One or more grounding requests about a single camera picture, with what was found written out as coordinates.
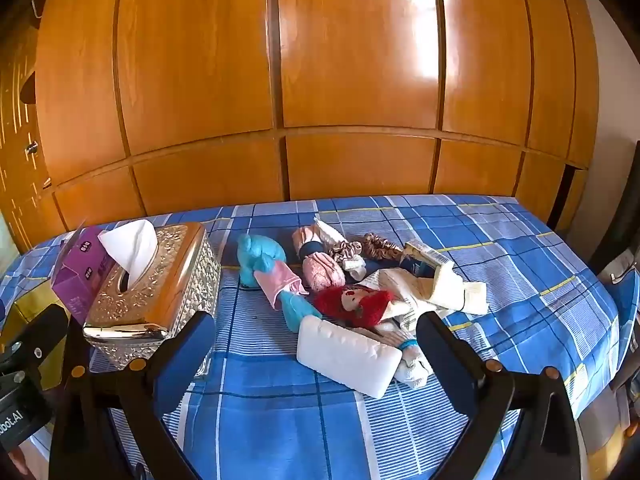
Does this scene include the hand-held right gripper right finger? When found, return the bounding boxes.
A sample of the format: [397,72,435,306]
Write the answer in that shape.
[416,311,583,480]

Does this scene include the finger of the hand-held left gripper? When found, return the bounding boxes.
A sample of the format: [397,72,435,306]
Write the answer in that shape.
[0,305,69,377]

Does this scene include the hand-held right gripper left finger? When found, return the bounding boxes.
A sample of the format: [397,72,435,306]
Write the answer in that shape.
[48,310,217,480]

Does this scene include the gold metal tray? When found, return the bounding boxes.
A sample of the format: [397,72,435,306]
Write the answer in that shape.
[0,285,76,391]

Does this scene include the cream cloth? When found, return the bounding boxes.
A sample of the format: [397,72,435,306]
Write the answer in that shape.
[417,260,488,317]

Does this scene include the printed paper sheet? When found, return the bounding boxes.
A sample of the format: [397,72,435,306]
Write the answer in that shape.
[375,269,436,332]

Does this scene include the white soft wipes packet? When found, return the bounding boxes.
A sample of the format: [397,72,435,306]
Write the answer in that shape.
[296,316,403,400]

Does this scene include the pocket tissue packet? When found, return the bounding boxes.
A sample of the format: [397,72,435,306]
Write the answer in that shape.
[400,241,447,278]

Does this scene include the red plush sock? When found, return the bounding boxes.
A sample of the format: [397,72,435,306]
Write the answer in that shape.
[314,284,396,331]

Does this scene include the teal and pink socks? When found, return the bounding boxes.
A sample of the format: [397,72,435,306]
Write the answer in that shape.
[236,233,323,333]

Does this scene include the brown scrunchie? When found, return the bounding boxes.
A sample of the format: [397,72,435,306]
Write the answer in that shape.
[361,234,403,261]

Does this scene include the pink white scrunchie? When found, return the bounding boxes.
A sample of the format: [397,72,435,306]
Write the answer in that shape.
[327,240,363,263]

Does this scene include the pink fuzzy roll navy band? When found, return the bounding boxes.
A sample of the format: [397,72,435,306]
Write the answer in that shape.
[291,226,347,292]

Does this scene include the purple carton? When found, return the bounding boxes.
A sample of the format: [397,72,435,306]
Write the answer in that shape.
[51,225,113,326]

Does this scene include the ornate metallic tissue box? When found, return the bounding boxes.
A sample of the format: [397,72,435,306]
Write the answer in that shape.
[82,223,222,376]

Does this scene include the white tissue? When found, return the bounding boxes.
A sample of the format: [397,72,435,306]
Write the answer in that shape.
[98,219,159,292]

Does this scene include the wooden door with gold lines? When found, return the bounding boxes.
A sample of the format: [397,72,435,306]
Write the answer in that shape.
[0,25,53,256]

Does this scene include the dark furniture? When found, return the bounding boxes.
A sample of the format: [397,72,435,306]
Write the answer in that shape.
[587,140,640,281]

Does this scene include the wooden wardrobe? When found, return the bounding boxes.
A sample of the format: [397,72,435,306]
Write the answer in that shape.
[30,0,601,256]

